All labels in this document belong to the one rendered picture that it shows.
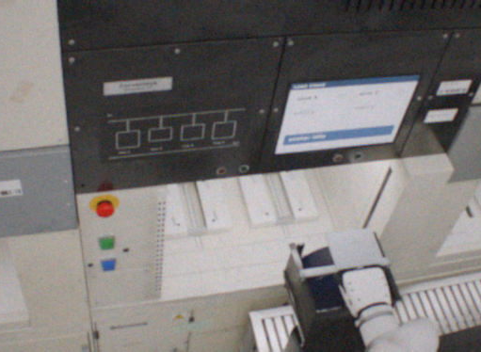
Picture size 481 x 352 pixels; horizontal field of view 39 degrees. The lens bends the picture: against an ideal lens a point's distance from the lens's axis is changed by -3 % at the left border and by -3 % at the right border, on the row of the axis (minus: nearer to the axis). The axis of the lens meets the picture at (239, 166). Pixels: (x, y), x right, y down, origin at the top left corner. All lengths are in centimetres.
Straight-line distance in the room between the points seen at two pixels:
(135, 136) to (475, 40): 71
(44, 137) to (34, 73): 17
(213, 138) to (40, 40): 43
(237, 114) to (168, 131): 14
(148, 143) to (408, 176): 63
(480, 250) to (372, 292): 79
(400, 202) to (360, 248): 17
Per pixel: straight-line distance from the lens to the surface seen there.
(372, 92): 146
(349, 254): 164
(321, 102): 143
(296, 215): 213
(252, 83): 133
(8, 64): 122
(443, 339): 210
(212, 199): 213
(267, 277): 204
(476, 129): 170
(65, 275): 178
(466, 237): 231
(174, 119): 136
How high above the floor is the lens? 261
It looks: 50 degrees down
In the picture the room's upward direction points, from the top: 11 degrees clockwise
